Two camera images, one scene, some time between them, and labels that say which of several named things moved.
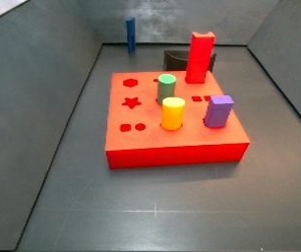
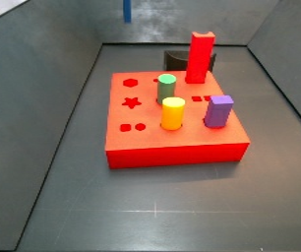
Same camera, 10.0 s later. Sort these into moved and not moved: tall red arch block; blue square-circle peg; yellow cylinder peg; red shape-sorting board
Moved: blue square-circle peg
Not moved: tall red arch block; red shape-sorting board; yellow cylinder peg
